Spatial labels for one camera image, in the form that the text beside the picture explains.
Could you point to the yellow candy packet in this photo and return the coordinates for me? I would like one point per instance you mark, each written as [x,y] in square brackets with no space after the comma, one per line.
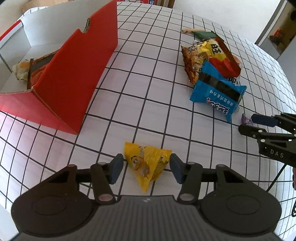
[146,162]

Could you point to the red cardboard box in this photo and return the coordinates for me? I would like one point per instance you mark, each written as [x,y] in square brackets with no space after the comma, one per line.
[85,35]

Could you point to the white storage cabinet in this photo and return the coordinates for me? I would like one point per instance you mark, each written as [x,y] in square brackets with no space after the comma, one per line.
[279,31]

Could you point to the beige sausage stick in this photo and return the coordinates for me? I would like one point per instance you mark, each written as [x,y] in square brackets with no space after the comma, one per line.
[187,31]

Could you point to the green snack packet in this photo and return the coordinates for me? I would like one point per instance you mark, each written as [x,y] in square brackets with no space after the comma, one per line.
[201,35]

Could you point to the white orange snack packet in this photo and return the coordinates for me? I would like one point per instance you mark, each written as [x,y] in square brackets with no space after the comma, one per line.
[236,67]

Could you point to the blue snack packet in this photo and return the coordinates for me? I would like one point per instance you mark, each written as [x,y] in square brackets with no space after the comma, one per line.
[212,88]

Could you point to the purple candy packet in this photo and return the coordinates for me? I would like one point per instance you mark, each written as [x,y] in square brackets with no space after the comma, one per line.
[246,121]

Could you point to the white checked tablecloth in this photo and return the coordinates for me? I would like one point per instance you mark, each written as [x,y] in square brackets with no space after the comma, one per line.
[143,96]

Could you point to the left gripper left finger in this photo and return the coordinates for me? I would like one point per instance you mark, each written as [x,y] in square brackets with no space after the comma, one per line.
[104,175]

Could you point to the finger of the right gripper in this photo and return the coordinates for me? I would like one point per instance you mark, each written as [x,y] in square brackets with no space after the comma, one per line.
[252,131]
[264,120]

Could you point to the pale bread packet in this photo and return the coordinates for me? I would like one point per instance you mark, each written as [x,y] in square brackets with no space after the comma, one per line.
[21,70]

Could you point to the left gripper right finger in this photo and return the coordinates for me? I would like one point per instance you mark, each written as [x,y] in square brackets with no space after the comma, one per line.
[188,175]

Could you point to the yellow red snack bag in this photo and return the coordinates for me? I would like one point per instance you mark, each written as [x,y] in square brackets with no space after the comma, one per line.
[219,56]

